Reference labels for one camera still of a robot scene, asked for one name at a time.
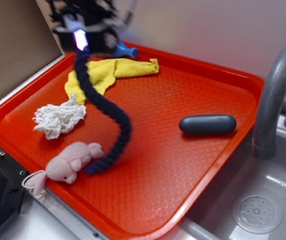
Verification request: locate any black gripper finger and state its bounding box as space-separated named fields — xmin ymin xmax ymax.
xmin=53 ymin=27 xmax=77 ymax=51
xmin=86 ymin=27 xmax=118 ymax=53

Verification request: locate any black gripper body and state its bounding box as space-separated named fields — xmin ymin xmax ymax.
xmin=47 ymin=0 xmax=123 ymax=32

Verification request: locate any dark blue twisted rope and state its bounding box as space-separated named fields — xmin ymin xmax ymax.
xmin=74 ymin=48 xmax=133 ymax=176

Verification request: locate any blue plastic bottle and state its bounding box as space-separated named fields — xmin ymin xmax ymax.
xmin=112 ymin=42 xmax=138 ymax=58

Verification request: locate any yellow cloth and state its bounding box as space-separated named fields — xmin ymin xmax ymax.
xmin=64 ymin=58 xmax=159 ymax=105

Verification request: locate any brown cardboard panel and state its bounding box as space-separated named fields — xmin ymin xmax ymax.
xmin=0 ymin=0 xmax=62 ymax=100

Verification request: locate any crumpled white paper towel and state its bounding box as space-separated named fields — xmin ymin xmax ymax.
xmin=32 ymin=93 xmax=86 ymax=140

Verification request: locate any red plastic tray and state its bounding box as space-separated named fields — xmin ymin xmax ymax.
xmin=0 ymin=47 xmax=264 ymax=240

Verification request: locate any pink plush toy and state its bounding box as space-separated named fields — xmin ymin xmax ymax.
xmin=21 ymin=141 xmax=103 ymax=196

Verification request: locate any dark grey oblong capsule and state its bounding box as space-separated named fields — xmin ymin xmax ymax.
xmin=179 ymin=114 xmax=237 ymax=135

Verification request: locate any black box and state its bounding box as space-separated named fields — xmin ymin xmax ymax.
xmin=0 ymin=153 xmax=27 ymax=230

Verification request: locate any grey faucet spout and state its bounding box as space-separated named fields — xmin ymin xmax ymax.
xmin=252 ymin=46 xmax=286 ymax=160

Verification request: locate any grey sink basin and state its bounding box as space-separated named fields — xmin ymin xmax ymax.
xmin=180 ymin=109 xmax=286 ymax=240

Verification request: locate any sink drain strainer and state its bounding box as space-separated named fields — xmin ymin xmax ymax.
xmin=232 ymin=192 xmax=283 ymax=235

